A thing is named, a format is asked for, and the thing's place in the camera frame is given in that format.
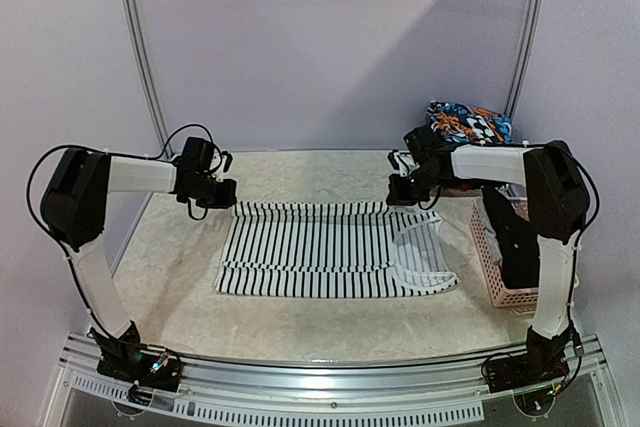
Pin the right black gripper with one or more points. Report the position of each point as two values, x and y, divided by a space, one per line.
397 190

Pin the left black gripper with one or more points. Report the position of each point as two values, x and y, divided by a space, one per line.
228 199

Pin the black white striped shirt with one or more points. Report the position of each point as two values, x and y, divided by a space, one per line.
357 250

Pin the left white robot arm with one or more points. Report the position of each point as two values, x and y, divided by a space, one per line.
74 206

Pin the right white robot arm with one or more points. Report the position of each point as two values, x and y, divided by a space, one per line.
557 201

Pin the pink plastic laundry basket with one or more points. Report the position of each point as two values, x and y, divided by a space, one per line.
500 296

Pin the blue orange patterned shorts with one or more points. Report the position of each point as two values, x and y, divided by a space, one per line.
461 124

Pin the grey garment in basket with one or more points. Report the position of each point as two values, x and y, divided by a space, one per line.
493 246

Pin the black garment in basket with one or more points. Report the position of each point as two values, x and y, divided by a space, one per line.
518 243

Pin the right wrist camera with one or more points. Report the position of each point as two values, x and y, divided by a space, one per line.
402 162

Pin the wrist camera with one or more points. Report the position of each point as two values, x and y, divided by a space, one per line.
221 164
402 162

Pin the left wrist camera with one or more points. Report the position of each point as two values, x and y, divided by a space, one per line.
221 164

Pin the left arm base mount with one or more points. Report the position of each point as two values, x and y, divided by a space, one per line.
127 359

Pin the aluminium front rail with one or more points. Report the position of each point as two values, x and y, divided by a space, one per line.
447 391

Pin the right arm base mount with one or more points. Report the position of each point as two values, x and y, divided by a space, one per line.
544 360

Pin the right aluminium corner post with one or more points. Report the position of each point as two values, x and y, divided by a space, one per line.
530 22

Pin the aluminium corner post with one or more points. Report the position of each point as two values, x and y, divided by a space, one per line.
530 22
143 65

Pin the left aluminium corner post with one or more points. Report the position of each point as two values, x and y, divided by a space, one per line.
143 65

